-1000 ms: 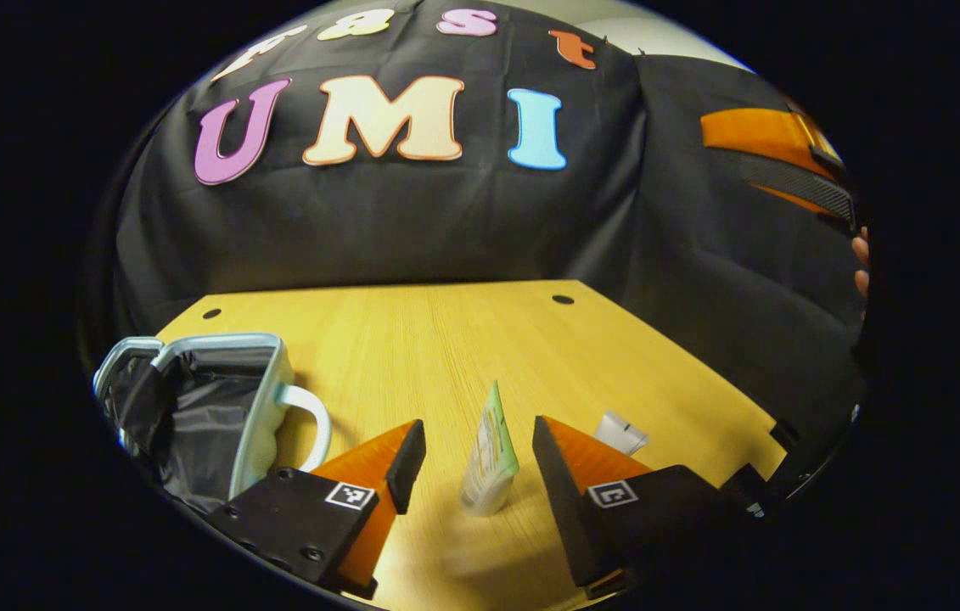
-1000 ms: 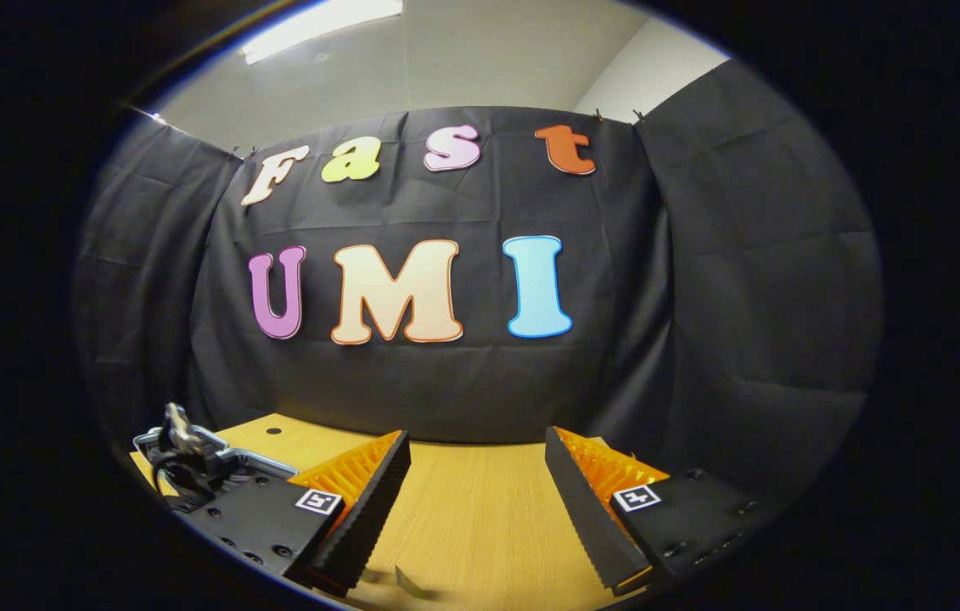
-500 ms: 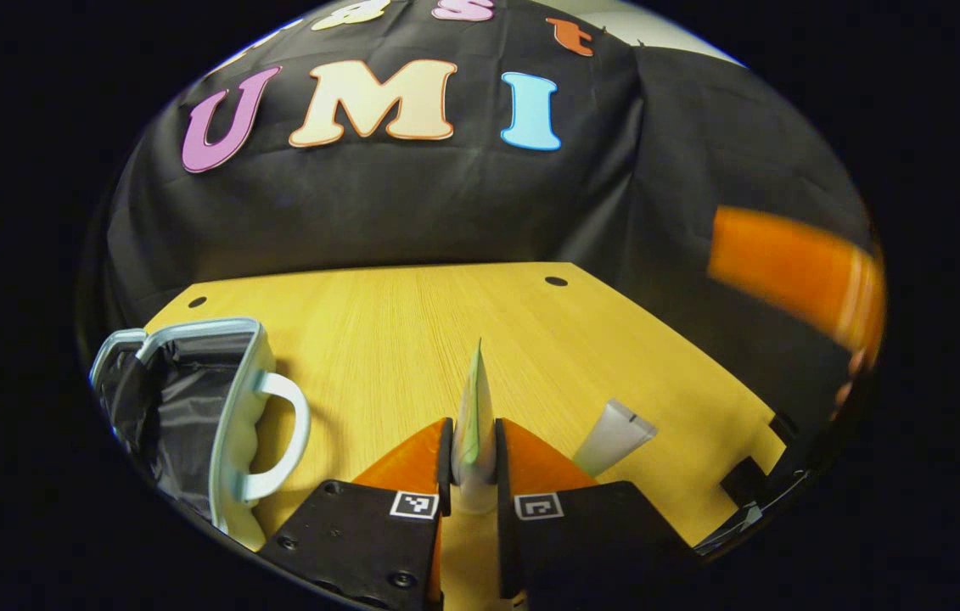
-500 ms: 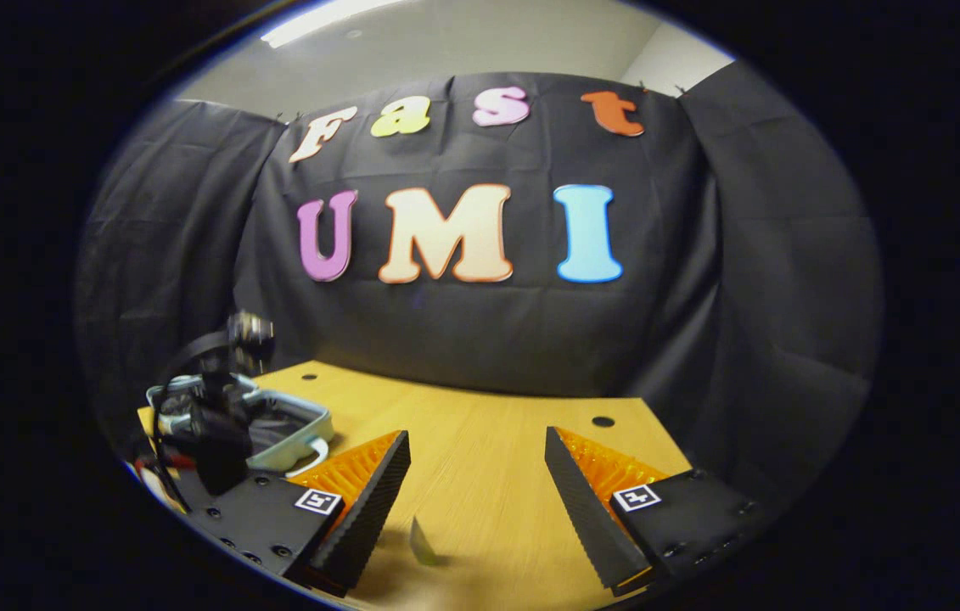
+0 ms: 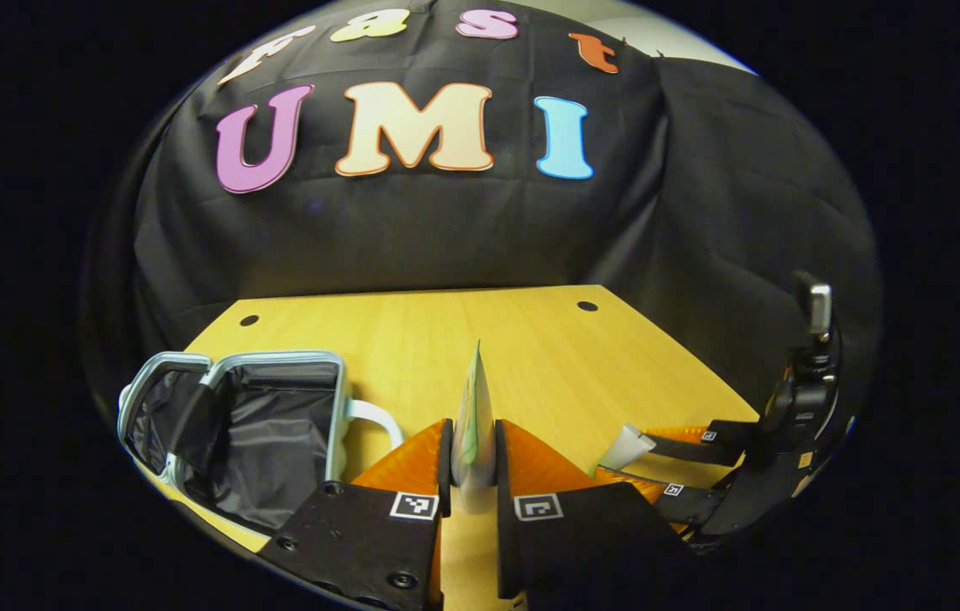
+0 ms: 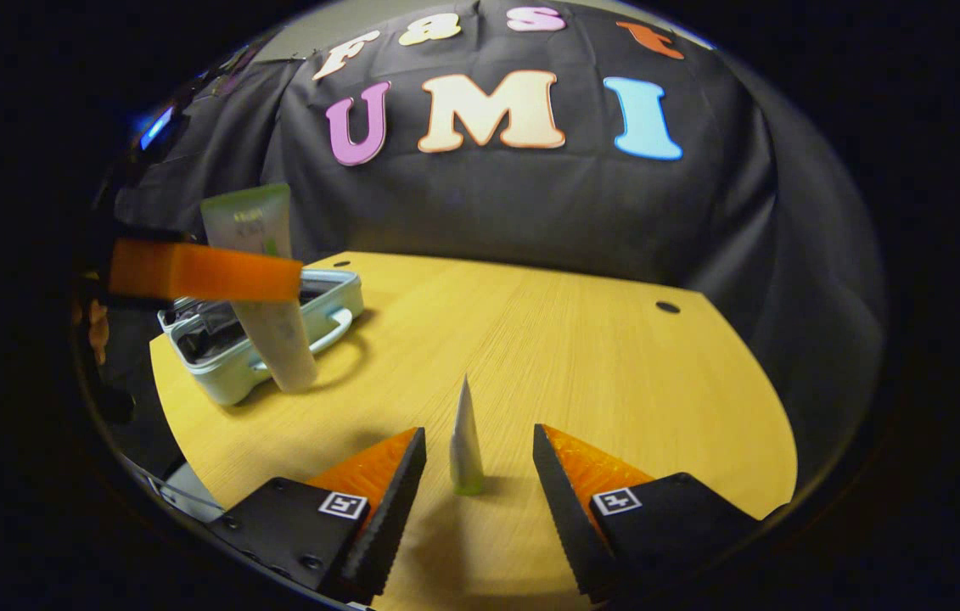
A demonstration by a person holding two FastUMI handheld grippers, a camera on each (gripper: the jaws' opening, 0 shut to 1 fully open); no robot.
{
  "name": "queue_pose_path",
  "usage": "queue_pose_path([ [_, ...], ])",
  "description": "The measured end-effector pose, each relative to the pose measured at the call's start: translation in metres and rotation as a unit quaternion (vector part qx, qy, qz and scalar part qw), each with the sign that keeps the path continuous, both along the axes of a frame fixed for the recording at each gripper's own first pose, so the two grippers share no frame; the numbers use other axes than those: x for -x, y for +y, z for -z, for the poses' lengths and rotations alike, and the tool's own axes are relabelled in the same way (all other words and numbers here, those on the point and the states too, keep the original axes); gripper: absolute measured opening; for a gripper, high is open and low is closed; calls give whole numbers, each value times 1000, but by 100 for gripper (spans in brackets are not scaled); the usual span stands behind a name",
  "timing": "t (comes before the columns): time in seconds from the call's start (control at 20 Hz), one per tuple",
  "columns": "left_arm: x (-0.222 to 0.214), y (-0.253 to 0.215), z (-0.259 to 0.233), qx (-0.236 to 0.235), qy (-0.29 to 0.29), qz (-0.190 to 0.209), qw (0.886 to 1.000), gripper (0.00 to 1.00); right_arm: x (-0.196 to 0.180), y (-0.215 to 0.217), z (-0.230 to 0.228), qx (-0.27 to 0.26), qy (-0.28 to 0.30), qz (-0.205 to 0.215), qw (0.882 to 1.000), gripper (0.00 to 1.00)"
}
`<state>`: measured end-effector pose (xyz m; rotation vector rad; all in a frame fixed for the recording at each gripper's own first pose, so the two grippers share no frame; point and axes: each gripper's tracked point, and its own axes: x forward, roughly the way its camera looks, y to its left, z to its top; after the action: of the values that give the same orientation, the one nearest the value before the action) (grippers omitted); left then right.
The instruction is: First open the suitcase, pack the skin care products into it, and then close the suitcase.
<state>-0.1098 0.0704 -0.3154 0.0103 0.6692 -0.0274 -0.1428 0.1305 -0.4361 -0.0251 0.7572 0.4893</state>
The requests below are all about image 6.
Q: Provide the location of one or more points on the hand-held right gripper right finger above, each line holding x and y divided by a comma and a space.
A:
569, 526

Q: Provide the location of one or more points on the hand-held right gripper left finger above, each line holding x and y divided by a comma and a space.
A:
390, 526

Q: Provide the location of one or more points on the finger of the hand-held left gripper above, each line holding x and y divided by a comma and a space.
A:
208, 271

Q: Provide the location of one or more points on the small white green tube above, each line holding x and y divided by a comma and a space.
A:
466, 450

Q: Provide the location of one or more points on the large green white cream tube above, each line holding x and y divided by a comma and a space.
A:
284, 348

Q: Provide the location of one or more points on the small pale green suitcase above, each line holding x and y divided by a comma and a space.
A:
216, 386

